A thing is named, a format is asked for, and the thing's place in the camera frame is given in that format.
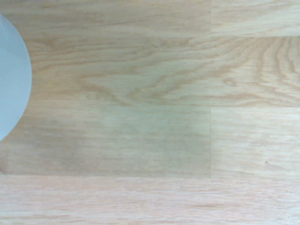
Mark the translucent pitcher with blue lid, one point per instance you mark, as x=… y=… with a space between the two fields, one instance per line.
x=12 y=77

